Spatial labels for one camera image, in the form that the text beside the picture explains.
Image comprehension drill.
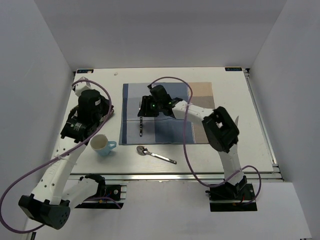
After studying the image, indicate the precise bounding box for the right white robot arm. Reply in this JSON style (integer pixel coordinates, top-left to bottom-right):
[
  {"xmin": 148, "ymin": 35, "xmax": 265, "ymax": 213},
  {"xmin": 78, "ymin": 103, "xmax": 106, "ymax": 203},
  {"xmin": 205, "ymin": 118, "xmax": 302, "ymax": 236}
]
[{"xmin": 137, "ymin": 85, "xmax": 247, "ymax": 200}]

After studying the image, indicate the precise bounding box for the blue beige checked placemat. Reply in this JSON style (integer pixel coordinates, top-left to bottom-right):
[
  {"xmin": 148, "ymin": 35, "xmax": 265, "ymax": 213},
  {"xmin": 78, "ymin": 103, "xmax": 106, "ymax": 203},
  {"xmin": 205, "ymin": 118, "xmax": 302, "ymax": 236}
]
[{"xmin": 118, "ymin": 82, "xmax": 217, "ymax": 146}]

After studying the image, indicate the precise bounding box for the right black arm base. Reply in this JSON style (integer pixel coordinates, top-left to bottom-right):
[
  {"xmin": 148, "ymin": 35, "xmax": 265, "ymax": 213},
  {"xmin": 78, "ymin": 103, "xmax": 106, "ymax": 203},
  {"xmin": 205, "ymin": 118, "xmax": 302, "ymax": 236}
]
[{"xmin": 205, "ymin": 176, "xmax": 258, "ymax": 213}]

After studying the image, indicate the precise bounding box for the right blue table label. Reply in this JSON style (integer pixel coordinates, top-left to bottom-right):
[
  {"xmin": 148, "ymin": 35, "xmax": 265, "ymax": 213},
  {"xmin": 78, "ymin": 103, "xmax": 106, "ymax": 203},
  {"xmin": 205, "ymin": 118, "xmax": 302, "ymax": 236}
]
[{"xmin": 224, "ymin": 67, "xmax": 243, "ymax": 72}]

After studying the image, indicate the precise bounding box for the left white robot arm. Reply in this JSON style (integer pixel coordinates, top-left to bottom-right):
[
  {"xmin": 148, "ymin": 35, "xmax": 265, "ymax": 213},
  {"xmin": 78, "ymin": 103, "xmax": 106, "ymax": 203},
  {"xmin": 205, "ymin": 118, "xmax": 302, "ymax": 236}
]
[{"xmin": 18, "ymin": 77, "xmax": 113, "ymax": 230}]

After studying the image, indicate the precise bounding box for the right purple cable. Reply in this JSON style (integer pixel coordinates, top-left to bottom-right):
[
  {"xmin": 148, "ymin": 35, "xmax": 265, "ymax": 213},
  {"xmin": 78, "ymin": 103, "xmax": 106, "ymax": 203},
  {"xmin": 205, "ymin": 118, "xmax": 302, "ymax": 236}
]
[{"xmin": 151, "ymin": 76, "xmax": 263, "ymax": 206}]

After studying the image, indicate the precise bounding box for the metal fork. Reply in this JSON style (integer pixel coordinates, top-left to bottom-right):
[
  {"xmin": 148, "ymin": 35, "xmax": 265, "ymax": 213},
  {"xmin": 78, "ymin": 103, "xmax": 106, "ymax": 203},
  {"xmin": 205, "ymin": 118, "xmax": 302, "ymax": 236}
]
[{"xmin": 139, "ymin": 101, "xmax": 143, "ymax": 137}]

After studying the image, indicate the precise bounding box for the left blue table label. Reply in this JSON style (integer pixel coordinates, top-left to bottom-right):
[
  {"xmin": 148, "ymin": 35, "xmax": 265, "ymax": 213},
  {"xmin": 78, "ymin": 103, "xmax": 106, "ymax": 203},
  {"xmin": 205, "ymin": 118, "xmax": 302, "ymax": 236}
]
[{"xmin": 76, "ymin": 69, "xmax": 94, "ymax": 74}]

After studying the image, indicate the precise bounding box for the blue table label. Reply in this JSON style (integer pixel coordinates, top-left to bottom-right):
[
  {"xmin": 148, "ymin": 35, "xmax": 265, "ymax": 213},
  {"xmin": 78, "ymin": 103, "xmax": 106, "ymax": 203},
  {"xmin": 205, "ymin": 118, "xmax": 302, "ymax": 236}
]
[
  {"xmin": 76, "ymin": 69, "xmax": 94, "ymax": 74},
  {"xmin": 224, "ymin": 67, "xmax": 243, "ymax": 72}
]

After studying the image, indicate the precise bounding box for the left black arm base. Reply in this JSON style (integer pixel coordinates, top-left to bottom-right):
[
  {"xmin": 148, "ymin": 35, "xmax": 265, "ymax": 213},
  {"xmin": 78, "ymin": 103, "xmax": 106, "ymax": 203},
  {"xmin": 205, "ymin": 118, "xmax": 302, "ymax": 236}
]
[{"xmin": 75, "ymin": 173, "xmax": 127, "ymax": 210}]

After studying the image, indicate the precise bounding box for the metal spoon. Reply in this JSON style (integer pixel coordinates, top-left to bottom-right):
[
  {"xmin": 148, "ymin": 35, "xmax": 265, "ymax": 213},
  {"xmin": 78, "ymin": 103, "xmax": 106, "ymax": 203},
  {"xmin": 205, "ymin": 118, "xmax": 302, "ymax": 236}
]
[{"xmin": 136, "ymin": 145, "xmax": 177, "ymax": 165}]

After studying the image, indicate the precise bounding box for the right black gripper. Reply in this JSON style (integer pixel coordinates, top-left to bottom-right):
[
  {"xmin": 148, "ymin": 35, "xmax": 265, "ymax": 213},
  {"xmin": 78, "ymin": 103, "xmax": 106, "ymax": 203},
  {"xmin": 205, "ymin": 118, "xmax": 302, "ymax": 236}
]
[{"xmin": 137, "ymin": 96, "xmax": 162, "ymax": 118}]

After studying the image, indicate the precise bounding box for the light blue mug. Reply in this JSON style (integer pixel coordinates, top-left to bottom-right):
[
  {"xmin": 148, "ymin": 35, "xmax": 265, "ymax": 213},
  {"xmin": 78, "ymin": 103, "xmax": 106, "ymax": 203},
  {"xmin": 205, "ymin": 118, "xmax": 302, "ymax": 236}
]
[{"xmin": 90, "ymin": 134, "xmax": 117, "ymax": 157}]

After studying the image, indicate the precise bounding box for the dark floral rectangular plate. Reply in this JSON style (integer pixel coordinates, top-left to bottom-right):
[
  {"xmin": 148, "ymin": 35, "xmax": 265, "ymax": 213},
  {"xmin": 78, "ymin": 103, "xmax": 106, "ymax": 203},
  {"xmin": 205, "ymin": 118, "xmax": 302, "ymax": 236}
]
[{"xmin": 68, "ymin": 104, "xmax": 116, "ymax": 123}]

